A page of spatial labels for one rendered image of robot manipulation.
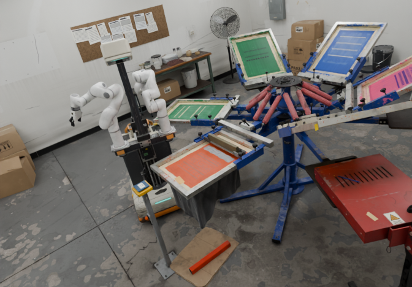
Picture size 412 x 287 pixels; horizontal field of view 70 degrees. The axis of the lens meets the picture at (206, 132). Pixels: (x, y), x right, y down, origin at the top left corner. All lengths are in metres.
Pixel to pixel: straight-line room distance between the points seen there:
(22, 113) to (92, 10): 2.10
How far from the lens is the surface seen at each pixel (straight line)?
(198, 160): 2.57
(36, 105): 5.84
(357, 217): 1.81
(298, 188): 3.63
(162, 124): 2.71
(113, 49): 2.37
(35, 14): 5.70
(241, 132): 2.73
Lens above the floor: 2.36
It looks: 28 degrees down
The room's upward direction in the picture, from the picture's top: 11 degrees counter-clockwise
